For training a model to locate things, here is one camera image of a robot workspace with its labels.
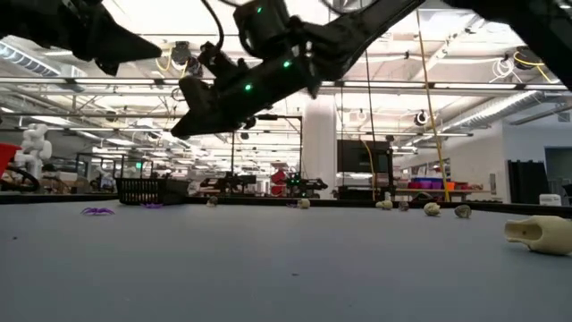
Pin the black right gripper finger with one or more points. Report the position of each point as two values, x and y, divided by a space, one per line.
201 117
214 125

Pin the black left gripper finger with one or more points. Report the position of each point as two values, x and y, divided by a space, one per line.
116 33
120 53

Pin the white humanoid robot arm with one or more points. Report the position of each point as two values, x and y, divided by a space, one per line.
35 147

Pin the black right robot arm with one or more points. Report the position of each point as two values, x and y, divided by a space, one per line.
380 22

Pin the brown wrapped candy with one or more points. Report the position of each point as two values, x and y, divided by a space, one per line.
212 200

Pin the red bulky object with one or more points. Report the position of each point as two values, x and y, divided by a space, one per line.
279 179

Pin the black mesh bin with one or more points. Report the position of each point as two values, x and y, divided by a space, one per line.
147 191

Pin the black robot rig with lights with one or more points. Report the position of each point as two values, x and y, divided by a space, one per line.
308 184

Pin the black monitor panel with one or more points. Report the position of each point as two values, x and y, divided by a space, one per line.
357 156

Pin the red plastic basket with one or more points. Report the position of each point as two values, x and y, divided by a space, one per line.
6 156

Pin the workbench with coloured bins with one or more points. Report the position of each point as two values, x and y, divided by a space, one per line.
429 184

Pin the black cabinet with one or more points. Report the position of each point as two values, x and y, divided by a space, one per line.
527 181

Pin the dark door panel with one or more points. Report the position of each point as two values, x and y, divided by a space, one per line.
558 172

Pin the white plastic container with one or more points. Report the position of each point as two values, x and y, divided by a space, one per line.
550 200

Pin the black metal frame rig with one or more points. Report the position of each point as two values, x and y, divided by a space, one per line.
267 117

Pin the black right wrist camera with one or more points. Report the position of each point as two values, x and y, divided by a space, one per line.
263 22

